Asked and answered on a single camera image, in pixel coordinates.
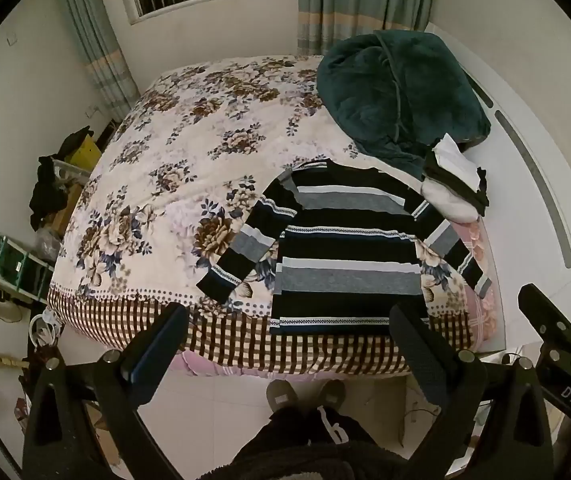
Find striped knit sweater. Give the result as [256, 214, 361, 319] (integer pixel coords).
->
[196, 159, 493, 337]

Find floral bed quilt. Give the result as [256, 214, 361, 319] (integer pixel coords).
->
[48, 55, 486, 376]

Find yellow box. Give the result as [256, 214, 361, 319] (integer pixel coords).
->
[68, 132, 104, 171]

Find dark green plush blanket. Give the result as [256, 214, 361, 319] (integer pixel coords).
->
[316, 30, 492, 178]

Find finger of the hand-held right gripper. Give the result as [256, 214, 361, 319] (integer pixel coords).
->
[518, 283, 571, 346]

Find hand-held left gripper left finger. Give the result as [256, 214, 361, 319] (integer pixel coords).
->
[22, 302, 190, 480]

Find white bed headboard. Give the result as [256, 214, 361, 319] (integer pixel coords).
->
[425, 22, 571, 356]

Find green shoe rack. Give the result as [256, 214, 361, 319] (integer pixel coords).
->
[0, 227, 54, 301]

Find person's black pants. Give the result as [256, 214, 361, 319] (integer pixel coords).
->
[226, 404, 381, 461]

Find cardboard box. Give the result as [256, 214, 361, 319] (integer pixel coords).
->
[48, 185, 84, 236]

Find white garment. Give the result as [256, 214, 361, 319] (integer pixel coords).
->
[421, 132, 486, 222]

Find person's grey shoe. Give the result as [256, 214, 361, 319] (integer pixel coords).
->
[315, 379, 346, 411]
[266, 380, 295, 413]

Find blue-grey curtain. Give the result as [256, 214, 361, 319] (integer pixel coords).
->
[58, 0, 141, 121]
[298, 0, 439, 56]

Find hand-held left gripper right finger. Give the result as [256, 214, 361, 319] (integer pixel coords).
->
[389, 305, 553, 480]

